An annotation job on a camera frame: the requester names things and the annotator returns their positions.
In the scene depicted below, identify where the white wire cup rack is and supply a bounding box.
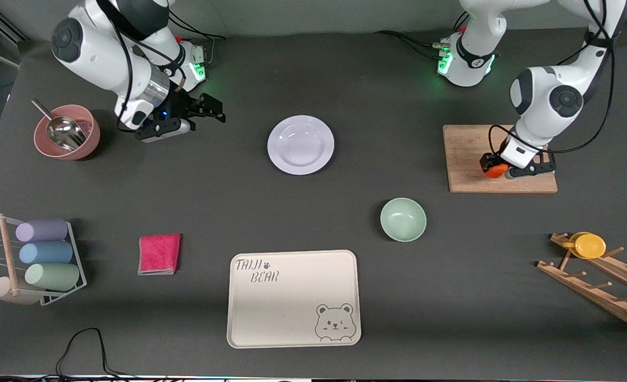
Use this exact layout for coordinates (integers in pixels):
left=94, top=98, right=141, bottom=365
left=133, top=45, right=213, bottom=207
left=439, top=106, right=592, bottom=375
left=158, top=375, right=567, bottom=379
left=0, top=213, right=88, bottom=307

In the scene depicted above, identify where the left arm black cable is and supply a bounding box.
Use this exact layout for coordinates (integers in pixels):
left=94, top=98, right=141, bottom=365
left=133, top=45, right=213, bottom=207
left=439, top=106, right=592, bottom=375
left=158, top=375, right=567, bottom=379
left=487, top=0, right=617, bottom=160

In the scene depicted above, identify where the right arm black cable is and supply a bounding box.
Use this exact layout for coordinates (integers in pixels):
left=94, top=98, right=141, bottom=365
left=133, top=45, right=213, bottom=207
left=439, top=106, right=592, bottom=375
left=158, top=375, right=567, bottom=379
left=97, top=0, right=187, bottom=133

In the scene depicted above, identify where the base black cable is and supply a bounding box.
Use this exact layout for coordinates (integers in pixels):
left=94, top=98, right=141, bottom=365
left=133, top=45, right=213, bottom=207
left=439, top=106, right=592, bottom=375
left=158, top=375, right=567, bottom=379
left=168, top=10, right=227, bottom=42
left=375, top=30, right=445, bottom=60

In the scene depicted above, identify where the wooden cutting board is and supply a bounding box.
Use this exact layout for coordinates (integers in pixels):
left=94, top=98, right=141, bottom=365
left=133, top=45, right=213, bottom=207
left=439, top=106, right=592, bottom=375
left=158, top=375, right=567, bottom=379
left=443, top=125, right=559, bottom=194

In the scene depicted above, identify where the wooden peg mug rack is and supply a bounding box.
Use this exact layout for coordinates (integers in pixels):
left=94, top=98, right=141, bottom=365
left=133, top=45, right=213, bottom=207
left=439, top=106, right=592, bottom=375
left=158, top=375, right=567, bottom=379
left=537, top=232, right=627, bottom=334

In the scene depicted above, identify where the pink folded cloth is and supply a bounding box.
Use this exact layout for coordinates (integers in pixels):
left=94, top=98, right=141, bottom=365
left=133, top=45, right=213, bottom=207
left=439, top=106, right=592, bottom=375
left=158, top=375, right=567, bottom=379
left=138, top=233, right=181, bottom=276

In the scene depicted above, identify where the yellow mug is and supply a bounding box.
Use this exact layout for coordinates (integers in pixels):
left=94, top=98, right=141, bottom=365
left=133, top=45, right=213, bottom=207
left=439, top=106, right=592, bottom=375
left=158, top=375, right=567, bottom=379
left=569, top=232, right=607, bottom=259

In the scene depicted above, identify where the pale green bowl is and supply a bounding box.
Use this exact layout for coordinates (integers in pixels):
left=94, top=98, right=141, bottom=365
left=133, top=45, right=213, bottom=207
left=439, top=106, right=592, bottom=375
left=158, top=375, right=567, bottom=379
left=380, top=198, right=427, bottom=242

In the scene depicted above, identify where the beige cup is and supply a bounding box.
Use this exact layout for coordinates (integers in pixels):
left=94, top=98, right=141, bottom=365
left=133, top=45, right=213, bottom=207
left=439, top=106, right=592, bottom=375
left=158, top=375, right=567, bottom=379
left=0, top=276, right=41, bottom=306

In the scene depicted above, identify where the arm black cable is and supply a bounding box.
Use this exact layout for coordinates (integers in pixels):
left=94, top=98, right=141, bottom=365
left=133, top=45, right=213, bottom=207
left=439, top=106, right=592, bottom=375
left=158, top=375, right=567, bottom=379
left=97, top=0, right=187, bottom=133
left=487, top=0, right=617, bottom=160

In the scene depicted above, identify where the cream bear print tray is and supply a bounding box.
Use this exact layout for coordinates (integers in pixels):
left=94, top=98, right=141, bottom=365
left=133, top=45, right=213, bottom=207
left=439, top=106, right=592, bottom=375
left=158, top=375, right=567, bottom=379
left=227, top=250, right=362, bottom=349

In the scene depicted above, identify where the pale purple cup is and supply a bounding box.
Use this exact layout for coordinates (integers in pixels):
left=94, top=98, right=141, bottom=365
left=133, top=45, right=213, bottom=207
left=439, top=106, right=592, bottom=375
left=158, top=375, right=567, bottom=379
left=15, top=219, right=69, bottom=243

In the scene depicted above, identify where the pale green cup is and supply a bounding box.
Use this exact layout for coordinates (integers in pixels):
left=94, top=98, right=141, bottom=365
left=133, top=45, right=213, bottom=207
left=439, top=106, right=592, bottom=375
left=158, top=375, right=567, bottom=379
left=25, top=263, right=80, bottom=292

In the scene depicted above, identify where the right base black cable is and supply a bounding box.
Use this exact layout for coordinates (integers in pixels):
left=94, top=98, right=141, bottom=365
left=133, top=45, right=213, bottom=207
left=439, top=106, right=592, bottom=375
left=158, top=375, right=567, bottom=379
left=168, top=10, right=227, bottom=42

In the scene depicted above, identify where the left base black cable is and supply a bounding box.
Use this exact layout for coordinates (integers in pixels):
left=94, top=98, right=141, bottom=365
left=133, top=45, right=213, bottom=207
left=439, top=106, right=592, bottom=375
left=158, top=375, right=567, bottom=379
left=375, top=30, right=445, bottom=60

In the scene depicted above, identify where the pale blue cup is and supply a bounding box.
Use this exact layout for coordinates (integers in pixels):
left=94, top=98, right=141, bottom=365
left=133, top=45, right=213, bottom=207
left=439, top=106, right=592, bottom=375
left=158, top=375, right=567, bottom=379
left=19, top=241, right=74, bottom=265

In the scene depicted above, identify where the black cable loop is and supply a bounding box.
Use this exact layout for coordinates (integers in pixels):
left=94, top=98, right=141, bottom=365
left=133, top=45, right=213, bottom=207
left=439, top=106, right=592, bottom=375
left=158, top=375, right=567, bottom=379
left=55, top=327, right=136, bottom=379

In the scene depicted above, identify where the white round plate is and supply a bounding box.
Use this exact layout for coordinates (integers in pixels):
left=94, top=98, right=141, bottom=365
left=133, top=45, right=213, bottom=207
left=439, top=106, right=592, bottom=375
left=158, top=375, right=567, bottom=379
left=267, top=115, right=335, bottom=176

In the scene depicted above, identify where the pink bowl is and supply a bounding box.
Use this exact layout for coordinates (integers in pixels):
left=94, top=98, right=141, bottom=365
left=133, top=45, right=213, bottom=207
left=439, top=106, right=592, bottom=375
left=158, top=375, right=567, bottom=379
left=33, top=105, right=101, bottom=161

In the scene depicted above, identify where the metal scoop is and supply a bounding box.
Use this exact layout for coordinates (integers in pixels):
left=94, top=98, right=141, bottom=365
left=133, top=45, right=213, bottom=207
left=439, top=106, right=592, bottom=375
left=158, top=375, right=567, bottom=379
left=31, top=99, right=87, bottom=153

